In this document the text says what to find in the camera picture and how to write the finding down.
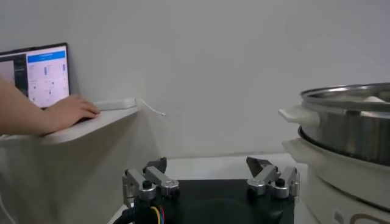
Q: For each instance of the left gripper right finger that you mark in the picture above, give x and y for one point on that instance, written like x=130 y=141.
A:
x=268 y=176

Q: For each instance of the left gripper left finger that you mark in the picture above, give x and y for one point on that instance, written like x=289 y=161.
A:
x=158 y=179

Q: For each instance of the white steamed baozi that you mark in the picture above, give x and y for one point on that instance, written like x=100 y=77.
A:
x=370 y=99

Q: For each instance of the person's forearm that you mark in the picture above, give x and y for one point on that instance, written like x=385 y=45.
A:
x=18 y=112

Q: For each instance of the stainless steel steamer basket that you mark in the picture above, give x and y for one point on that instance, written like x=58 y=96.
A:
x=350 y=137

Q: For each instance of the person's hand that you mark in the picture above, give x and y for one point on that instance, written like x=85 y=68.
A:
x=70 y=111

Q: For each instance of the white electric cooker pot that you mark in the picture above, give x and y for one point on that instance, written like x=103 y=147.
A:
x=335 y=188

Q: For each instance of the white power adapter box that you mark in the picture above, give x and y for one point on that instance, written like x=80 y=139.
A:
x=115 y=104

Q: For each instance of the white side table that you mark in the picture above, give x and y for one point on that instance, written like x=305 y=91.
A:
x=76 y=131

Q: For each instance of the black laptop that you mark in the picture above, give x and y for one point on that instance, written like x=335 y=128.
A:
x=45 y=79

